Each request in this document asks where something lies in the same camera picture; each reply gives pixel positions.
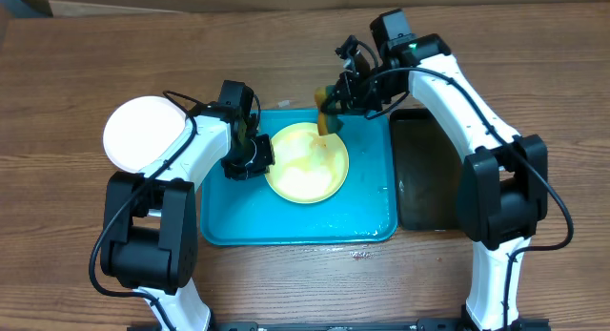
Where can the white plate with ketchup streak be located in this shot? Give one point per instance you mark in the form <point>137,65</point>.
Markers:
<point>141,130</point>

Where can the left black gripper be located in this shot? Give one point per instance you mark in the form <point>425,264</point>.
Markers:
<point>268,159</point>

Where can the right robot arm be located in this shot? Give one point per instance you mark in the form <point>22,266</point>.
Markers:
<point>500,196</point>

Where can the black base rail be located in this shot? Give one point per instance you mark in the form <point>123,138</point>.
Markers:
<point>420,325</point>

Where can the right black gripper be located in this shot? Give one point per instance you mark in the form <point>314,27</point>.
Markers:
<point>352,100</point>

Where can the turquoise plastic tray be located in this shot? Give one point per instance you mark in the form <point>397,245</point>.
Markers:
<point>364,209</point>

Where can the black water tray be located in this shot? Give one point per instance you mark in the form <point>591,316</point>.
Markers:
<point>427,171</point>

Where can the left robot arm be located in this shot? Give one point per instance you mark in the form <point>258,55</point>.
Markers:
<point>147,248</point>

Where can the yellow-green plate with ketchup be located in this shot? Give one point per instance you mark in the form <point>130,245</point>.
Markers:
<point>308,167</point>

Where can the green and yellow sponge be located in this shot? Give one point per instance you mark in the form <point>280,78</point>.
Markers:
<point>326,123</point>

